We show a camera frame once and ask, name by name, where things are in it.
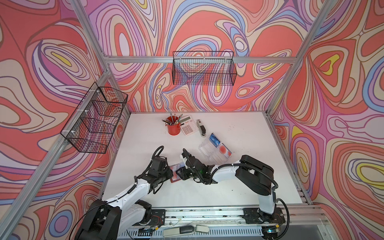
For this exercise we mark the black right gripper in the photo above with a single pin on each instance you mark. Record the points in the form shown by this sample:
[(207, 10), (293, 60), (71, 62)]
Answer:
[(183, 171)]

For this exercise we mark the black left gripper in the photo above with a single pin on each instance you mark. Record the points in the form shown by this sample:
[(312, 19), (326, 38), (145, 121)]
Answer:
[(170, 174)]

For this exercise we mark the red leather card holder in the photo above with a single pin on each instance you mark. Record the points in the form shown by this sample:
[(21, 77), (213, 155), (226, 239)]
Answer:
[(174, 168)]

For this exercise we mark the clear plastic card tray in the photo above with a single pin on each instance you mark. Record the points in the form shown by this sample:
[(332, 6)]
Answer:
[(211, 154)]

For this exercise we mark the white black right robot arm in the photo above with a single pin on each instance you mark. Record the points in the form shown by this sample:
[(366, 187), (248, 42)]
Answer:
[(257, 176)]

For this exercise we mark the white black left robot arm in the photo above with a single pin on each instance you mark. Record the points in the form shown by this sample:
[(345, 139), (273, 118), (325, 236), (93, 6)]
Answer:
[(105, 220)]

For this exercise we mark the red credit card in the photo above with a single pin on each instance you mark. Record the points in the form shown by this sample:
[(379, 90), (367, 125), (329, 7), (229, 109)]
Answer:
[(224, 151)]

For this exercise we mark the blue credit card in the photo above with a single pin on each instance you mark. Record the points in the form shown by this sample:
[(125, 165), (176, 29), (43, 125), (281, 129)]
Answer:
[(214, 140)]

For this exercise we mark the black silver stapler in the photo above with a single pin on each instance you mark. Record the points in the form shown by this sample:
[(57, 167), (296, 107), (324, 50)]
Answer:
[(202, 128)]

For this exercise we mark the white calculator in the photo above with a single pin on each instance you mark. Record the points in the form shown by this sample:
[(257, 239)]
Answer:
[(188, 125)]

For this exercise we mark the red pen cup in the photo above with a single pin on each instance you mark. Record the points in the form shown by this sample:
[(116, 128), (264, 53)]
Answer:
[(174, 130)]

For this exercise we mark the pens in cup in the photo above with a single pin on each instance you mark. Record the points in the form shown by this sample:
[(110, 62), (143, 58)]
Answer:
[(172, 120)]

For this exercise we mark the black wire basket left wall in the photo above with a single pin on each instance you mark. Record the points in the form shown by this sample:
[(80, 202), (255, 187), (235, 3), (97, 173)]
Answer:
[(100, 111)]

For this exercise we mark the black wire basket wall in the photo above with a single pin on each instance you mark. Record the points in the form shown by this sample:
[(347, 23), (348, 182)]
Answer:
[(207, 68), (100, 111)]

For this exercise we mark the black wire basket back wall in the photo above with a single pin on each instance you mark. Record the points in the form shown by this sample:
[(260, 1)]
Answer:
[(207, 68)]

